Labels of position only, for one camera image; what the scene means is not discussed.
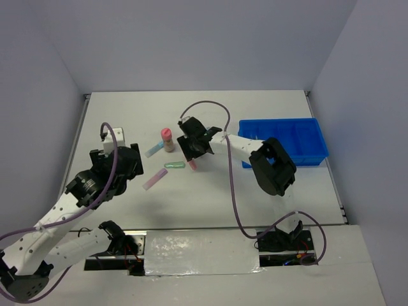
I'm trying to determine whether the pink correction tape stick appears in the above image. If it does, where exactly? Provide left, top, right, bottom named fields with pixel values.
left=188, top=160, right=197, bottom=171

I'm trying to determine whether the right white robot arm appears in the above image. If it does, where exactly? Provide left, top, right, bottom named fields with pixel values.
left=177, top=117, right=303, bottom=249

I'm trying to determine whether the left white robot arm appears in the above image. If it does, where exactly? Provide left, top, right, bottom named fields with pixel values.
left=1, top=143, right=143, bottom=303

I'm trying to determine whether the pink clear tube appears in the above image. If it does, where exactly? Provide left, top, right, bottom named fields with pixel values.
left=142, top=168, right=168, bottom=191

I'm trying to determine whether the green eraser stick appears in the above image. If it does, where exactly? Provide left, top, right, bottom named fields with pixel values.
left=164, top=161, right=186, bottom=169

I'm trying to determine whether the pink capped glue bottle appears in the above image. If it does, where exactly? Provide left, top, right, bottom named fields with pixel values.
left=161, top=127, right=175, bottom=152

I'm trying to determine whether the blue capped clear tube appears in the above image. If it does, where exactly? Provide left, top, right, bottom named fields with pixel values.
left=145, top=142, right=163, bottom=158

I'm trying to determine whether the blue divided plastic bin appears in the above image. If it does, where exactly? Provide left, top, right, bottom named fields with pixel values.
left=238, top=118, right=329, bottom=166

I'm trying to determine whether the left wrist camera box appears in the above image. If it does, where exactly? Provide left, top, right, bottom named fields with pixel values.
left=102, top=127, right=126, bottom=155

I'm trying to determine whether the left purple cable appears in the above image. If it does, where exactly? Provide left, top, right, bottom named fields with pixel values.
left=0, top=122, right=120, bottom=303

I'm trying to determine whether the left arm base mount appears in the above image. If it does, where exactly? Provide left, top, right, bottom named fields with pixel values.
left=84, top=221, right=145, bottom=277

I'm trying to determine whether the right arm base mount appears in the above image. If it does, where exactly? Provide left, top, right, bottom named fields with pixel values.
left=254, top=229, right=317, bottom=267

